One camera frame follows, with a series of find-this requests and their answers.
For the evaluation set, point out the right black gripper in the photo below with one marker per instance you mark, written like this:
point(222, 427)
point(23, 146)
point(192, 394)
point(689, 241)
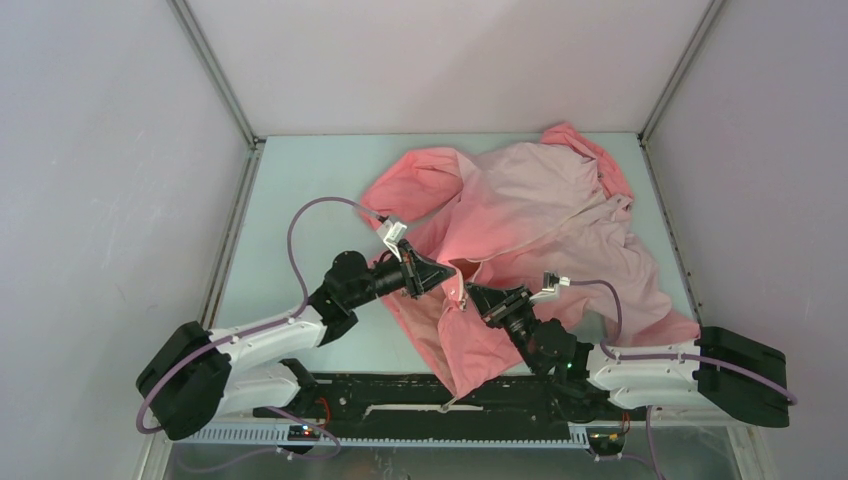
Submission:
point(496, 305)

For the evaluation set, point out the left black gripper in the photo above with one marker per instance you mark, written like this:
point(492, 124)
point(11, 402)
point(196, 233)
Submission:
point(417, 268)

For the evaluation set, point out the pink zip-up jacket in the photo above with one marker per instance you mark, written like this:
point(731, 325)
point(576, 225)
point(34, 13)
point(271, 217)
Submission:
point(501, 219)

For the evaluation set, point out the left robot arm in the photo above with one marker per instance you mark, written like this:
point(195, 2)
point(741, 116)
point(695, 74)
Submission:
point(199, 375)

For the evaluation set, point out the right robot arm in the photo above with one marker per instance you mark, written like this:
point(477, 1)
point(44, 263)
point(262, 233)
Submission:
point(718, 370)

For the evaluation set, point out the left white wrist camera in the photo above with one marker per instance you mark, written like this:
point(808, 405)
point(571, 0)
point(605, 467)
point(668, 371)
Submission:
point(391, 232)

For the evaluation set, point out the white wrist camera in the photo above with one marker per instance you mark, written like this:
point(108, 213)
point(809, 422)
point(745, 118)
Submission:
point(391, 232)
point(552, 284)

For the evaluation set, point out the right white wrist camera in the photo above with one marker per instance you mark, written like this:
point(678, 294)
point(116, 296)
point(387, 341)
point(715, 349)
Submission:
point(552, 284)

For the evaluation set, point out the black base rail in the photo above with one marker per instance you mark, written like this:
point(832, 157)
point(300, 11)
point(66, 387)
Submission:
point(418, 405)

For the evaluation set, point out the white cable tray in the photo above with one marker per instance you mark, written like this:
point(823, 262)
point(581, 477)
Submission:
point(297, 435)

